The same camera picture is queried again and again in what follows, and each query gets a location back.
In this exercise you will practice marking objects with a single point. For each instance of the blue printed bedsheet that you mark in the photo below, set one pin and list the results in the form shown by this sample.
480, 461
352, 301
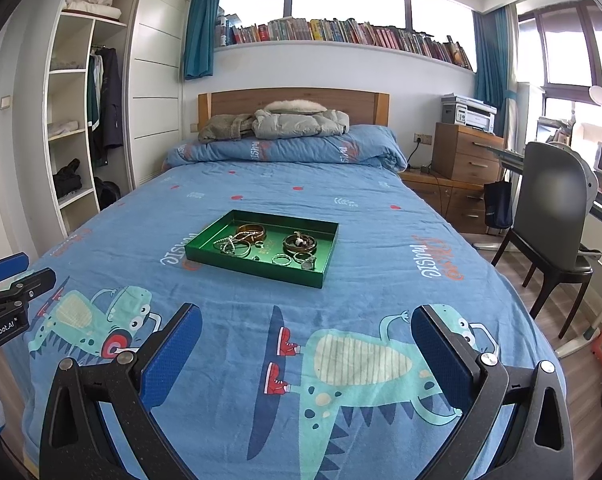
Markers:
381, 260

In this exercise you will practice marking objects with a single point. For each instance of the thin silver bangle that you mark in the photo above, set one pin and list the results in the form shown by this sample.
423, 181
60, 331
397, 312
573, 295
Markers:
275, 260

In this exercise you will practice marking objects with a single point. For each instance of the wall socket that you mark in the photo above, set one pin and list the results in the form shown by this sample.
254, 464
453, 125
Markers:
422, 138

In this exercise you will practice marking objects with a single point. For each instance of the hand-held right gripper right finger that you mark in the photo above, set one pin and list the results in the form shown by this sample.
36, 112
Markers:
438, 355

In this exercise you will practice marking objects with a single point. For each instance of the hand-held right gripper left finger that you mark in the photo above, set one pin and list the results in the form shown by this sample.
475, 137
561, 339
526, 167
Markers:
173, 355

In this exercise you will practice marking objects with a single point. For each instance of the wall light switch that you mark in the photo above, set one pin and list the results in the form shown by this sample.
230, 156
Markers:
5, 102

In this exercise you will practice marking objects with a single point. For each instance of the black backpack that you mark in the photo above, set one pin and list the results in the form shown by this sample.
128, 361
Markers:
108, 192

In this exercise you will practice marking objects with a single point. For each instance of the amber bangle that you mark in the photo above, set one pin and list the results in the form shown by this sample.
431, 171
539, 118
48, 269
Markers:
253, 236

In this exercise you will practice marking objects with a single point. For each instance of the dark grey chair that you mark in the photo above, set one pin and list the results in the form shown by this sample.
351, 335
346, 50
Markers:
548, 200

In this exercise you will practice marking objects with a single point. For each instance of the white wardrobe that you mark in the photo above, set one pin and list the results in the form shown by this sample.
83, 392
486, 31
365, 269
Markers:
156, 85

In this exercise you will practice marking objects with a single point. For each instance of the white door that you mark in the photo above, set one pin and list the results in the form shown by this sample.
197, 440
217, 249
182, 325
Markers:
1, 185

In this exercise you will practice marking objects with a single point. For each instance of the blue curtain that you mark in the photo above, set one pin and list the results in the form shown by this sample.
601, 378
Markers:
493, 60
201, 35

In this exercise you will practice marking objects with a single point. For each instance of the dark shopping bag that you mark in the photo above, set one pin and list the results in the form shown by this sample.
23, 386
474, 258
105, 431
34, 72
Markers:
497, 205

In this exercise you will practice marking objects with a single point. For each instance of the brown fleece garment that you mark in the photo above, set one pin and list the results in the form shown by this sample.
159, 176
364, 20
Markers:
223, 129

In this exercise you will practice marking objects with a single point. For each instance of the row of shelf books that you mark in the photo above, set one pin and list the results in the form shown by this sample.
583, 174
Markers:
341, 30

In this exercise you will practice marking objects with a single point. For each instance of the bronze bangle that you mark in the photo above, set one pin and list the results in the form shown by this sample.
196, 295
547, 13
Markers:
287, 246

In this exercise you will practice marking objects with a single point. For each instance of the black folded garment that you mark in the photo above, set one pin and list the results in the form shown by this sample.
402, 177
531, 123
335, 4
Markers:
67, 177

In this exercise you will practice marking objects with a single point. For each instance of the green tray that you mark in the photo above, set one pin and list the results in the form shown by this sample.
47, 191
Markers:
326, 255

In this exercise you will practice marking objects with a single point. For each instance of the wooden headboard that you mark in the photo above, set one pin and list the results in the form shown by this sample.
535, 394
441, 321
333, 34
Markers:
231, 102

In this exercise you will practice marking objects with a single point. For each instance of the folded blue quilt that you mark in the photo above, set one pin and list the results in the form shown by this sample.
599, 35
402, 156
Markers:
291, 152

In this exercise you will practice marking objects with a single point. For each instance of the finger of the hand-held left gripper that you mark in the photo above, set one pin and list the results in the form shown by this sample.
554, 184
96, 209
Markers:
31, 285
8, 266

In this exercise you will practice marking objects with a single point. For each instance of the white folded clothes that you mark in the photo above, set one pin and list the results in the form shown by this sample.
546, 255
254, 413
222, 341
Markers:
63, 127

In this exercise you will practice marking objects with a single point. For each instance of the white printer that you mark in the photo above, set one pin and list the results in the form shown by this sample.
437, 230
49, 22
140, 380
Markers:
471, 112

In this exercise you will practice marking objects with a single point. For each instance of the grey down jacket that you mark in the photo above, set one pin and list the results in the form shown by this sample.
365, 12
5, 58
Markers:
296, 122

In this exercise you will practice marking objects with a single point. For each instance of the wooden dresser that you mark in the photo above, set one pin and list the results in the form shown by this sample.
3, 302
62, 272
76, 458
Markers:
468, 152

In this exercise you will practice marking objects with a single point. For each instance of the low wooden nightstand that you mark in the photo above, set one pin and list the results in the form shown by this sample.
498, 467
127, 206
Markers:
456, 200

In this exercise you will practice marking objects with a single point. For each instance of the hanging dark clothes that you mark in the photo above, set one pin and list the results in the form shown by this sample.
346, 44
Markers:
108, 105

